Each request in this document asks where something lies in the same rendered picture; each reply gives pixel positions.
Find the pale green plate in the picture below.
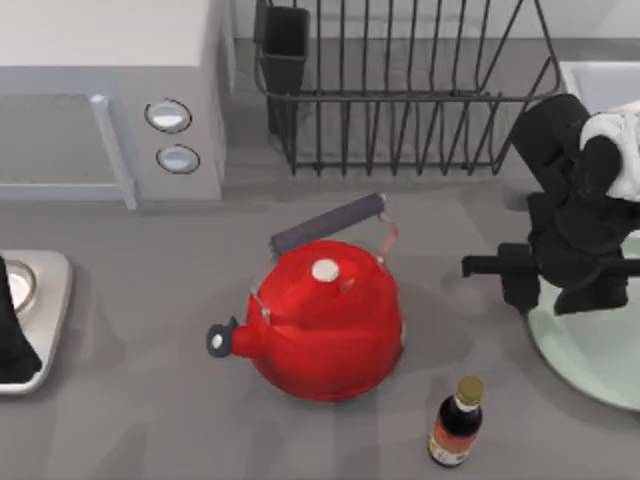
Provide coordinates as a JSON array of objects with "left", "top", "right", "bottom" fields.
[{"left": 523, "top": 272, "right": 640, "bottom": 414}]

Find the dark sauce bottle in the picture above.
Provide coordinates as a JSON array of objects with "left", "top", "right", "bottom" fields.
[{"left": 426, "top": 375, "right": 487, "bottom": 469}]

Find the red kettle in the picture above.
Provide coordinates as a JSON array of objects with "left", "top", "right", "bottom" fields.
[{"left": 205, "top": 193, "right": 405, "bottom": 404}]

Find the black utensil holder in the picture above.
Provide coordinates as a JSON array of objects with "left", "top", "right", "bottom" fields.
[{"left": 253, "top": 0, "right": 312, "bottom": 136}]

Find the small round microwave knob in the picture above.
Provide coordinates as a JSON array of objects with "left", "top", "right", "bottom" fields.
[{"left": 155, "top": 143, "right": 202, "bottom": 177}]

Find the large round microwave knob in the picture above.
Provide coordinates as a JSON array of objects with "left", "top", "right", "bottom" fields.
[{"left": 143, "top": 97, "right": 194, "bottom": 135}]

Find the pale microwave oven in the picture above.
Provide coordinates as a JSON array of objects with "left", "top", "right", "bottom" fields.
[{"left": 0, "top": 0, "right": 237, "bottom": 212}]

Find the silver stove burner tray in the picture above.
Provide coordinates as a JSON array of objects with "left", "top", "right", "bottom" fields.
[{"left": 0, "top": 249, "right": 74, "bottom": 397}]

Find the microwave door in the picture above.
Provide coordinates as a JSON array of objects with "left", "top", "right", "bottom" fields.
[{"left": 0, "top": 79, "right": 137, "bottom": 211}]

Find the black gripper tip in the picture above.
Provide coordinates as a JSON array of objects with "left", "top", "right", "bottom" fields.
[{"left": 0, "top": 256, "right": 44, "bottom": 386}]

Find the dark wire dish rack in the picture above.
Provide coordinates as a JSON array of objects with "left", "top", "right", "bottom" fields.
[{"left": 253, "top": 0, "right": 562, "bottom": 178}]

